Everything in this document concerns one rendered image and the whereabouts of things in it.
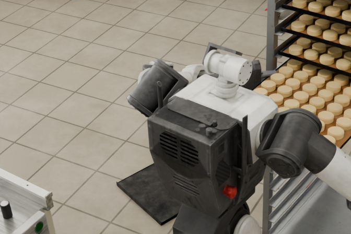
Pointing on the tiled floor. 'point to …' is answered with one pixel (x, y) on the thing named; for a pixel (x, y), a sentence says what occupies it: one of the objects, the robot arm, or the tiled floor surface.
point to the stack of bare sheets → (151, 195)
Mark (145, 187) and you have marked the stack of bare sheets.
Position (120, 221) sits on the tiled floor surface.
